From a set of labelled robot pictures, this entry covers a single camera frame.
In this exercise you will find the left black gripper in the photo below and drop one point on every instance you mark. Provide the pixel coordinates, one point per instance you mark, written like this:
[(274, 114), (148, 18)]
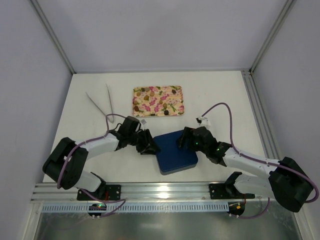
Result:
[(144, 141)]

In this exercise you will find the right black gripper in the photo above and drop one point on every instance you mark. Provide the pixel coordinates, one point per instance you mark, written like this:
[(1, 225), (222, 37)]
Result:
[(189, 136)]

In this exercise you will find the dark blue box lid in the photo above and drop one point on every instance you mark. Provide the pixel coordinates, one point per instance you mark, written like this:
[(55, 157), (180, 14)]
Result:
[(172, 159)]

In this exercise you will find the metal tongs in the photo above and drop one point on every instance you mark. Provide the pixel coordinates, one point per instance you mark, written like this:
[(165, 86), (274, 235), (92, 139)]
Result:
[(100, 97)]

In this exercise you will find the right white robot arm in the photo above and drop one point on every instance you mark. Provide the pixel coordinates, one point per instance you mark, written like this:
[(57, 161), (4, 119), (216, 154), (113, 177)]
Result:
[(281, 180)]

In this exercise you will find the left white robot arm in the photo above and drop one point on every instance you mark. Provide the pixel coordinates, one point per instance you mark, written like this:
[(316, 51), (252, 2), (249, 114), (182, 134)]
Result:
[(65, 165)]

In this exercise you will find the floral rectangular tray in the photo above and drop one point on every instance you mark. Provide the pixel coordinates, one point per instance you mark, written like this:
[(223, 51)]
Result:
[(161, 98)]

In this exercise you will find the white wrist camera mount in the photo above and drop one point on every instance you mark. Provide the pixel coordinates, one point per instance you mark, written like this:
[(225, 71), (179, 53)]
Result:
[(203, 122)]

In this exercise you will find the aluminium mounting rail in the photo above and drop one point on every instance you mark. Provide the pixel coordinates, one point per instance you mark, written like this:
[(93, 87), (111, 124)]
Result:
[(48, 192)]

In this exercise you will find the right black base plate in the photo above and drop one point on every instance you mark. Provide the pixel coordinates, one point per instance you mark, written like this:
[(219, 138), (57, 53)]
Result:
[(222, 191)]

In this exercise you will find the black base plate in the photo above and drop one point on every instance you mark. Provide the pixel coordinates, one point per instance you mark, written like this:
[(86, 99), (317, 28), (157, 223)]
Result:
[(222, 191), (111, 192)]

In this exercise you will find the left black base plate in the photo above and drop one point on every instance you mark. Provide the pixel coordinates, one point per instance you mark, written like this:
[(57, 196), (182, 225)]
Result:
[(111, 192)]

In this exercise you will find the right aluminium frame post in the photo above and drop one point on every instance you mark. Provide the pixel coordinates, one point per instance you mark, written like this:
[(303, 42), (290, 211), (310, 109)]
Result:
[(276, 26)]

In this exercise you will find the aluminium frame post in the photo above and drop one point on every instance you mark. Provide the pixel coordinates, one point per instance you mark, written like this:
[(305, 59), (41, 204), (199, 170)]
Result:
[(51, 33), (276, 26)]

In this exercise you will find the white slotted cable duct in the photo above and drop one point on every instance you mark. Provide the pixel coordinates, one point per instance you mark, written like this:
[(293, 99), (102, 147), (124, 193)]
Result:
[(136, 207)]

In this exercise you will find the left aluminium frame post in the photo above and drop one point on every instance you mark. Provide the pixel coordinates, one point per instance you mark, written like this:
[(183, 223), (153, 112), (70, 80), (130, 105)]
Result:
[(51, 33)]

